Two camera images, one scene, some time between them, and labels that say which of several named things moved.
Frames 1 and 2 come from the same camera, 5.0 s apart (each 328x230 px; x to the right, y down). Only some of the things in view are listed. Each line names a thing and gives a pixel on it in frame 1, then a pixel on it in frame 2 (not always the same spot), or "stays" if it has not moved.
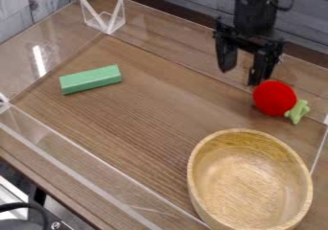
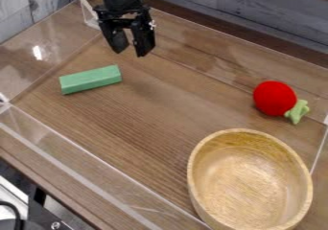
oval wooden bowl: [250, 182] stays
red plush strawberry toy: [276, 99] stays
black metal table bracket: [38, 220] stays
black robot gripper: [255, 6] to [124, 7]
